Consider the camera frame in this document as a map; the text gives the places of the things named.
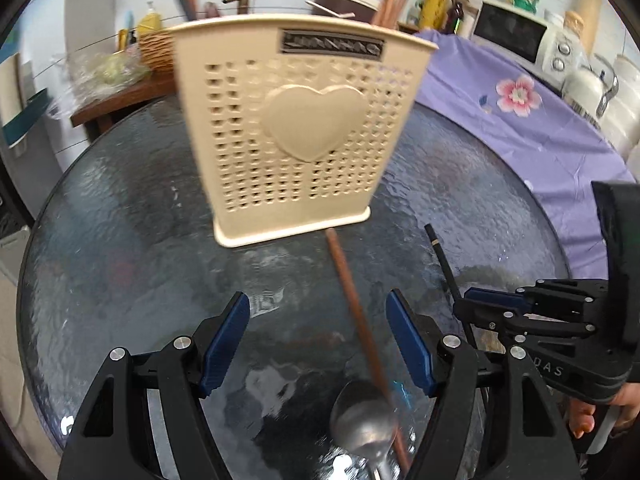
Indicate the brown glass bottle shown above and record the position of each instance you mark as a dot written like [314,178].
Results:
[456,17]

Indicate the teal cup holder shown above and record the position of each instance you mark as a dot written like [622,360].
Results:
[25,115]

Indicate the jar with beige lid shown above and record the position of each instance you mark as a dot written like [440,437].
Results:
[574,25]

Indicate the white microwave oven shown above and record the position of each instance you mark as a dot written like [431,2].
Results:
[515,35]

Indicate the blue toothbrush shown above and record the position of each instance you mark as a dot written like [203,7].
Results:
[132,22]

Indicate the small clear bottle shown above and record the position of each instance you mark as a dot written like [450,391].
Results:
[414,14]

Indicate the black chopstick with silver band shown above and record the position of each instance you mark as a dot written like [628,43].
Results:
[445,265]

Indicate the brown and cream rice cooker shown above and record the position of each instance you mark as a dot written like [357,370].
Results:
[345,2]

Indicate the woven wicker basin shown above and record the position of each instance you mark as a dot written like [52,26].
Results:
[157,47]

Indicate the purple floral cloth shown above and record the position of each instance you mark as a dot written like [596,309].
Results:
[525,150]

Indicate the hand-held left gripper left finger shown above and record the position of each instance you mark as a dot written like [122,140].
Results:
[225,345]

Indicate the person's right hand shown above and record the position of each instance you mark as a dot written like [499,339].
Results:
[582,417]

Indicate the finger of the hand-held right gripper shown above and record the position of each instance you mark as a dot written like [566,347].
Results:
[480,315]
[495,296]

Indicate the white electric kettle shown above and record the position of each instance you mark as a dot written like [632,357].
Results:
[585,87]

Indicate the stacks of white containers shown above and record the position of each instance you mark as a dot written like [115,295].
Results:
[625,105]

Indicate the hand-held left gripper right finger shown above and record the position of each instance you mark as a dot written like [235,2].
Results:
[407,345]

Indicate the plain silver spoon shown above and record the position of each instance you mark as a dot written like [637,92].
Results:
[362,422]

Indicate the dark wooden side table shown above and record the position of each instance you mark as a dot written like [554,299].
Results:
[125,100]

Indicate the clear plastic bag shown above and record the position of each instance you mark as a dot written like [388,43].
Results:
[107,70]

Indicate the yellow soap dispenser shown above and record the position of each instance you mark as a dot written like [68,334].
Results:
[149,20]

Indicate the cream perforated utensil holder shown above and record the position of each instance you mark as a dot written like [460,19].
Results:
[300,125]

